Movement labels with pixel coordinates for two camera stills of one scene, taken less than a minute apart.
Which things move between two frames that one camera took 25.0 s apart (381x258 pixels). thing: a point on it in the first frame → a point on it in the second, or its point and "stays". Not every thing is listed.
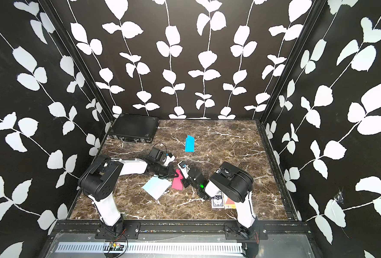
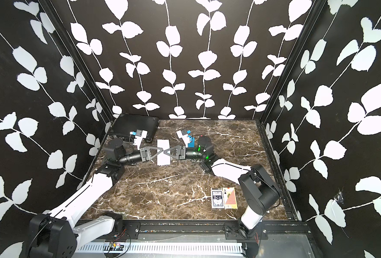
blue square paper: x=190 y=143 stays
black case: x=134 y=128 stays
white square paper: x=156 y=186 → x=162 y=158
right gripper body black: x=186 y=183 → x=184 y=155
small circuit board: x=115 y=246 stays
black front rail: x=149 y=230 stays
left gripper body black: x=163 y=171 → x=143 y=158
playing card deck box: x=217 y=201 stays
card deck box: x=230 y=203 stays
